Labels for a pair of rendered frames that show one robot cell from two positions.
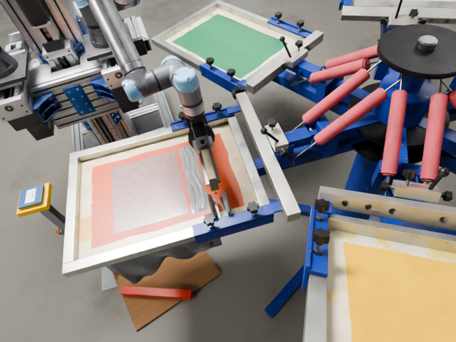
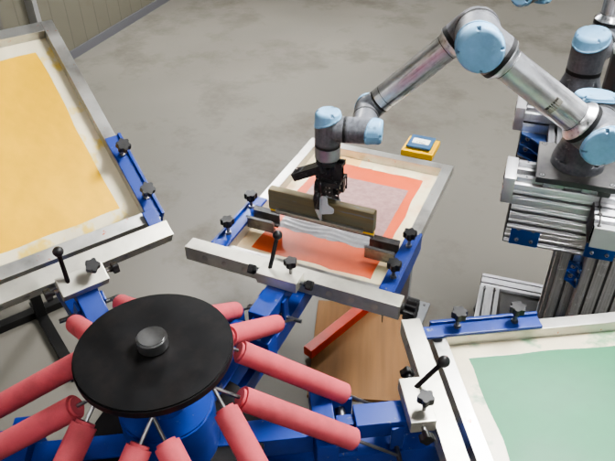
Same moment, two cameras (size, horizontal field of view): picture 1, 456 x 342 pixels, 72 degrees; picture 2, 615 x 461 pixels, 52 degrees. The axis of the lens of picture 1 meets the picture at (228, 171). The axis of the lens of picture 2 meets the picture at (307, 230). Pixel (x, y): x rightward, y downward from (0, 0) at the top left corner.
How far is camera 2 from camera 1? 2.11 m
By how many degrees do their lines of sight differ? 76
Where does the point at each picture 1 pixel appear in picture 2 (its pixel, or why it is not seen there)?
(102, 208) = (359, 173)
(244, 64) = (511, 389)
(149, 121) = not seen: outside the picture
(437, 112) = not seen: hidden behind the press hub
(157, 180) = not seen: hidden behind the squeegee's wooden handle
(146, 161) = (389, 212)
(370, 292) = (76, 164)
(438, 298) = (32, 188)
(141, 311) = (334, 310)
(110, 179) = (391, 186)
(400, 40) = (198, 339)
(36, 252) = (488, 259)
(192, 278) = (328, 366)
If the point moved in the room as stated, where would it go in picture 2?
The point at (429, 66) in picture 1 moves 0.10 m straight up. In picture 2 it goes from (128, 316) to (119, 279)
